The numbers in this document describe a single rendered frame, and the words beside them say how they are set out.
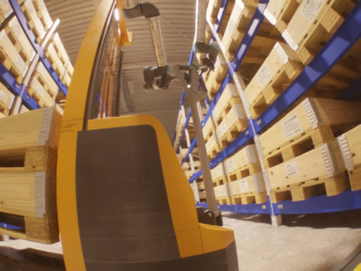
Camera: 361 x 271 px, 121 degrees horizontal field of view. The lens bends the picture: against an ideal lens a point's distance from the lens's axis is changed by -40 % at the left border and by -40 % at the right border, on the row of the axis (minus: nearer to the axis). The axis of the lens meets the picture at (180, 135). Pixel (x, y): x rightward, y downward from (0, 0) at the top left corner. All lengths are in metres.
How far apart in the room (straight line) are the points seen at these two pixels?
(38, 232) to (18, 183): 0.26
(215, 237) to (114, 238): 0.39
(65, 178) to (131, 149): 0.35
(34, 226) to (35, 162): 0.30
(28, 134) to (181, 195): 0.82
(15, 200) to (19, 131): 0.36
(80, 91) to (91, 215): 0.65
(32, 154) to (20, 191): 0.20
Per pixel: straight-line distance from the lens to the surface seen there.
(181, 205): 0.67
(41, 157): 0.89
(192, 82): 1.20
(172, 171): 0.68
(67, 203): 0.84
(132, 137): 0.73
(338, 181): 1.24
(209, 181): 0.98
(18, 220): 1.15
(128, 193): 0.68
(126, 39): 2.40
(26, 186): 0.94
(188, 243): 0.70
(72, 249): 0.86
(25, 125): 1.05
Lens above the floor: 0.51
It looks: 21 degrees up
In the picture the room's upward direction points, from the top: 9 degrees counter-clockwise
